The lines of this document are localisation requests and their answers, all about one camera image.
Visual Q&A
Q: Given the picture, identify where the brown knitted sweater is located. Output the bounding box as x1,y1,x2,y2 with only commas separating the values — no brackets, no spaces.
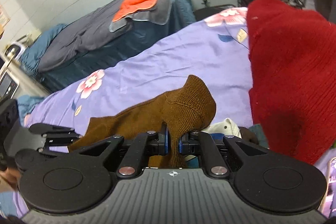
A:
68,75,217,168

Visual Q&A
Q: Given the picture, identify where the colourful patterned clothes pile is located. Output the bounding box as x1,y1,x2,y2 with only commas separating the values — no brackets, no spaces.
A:
183,117,268,169

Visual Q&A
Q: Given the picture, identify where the white machine with control panel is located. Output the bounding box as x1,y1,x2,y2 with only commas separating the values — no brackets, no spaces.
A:
1,41,26,98

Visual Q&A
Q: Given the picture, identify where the blue blanket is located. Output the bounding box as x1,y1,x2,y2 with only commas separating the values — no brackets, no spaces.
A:
19,23,67,78

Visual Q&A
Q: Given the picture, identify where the grey duvet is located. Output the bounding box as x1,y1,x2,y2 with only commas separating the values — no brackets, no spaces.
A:
38,0,133,72

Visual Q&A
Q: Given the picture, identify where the purple floral bed sheet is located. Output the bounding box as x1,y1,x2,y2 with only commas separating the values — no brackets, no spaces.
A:
19,19,327,223

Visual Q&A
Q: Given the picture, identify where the red knitted sweater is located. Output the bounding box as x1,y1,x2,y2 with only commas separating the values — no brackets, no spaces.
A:
247,0,335,164

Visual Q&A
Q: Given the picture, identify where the grey towel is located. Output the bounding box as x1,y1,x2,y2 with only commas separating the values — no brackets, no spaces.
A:
109,0,173,33

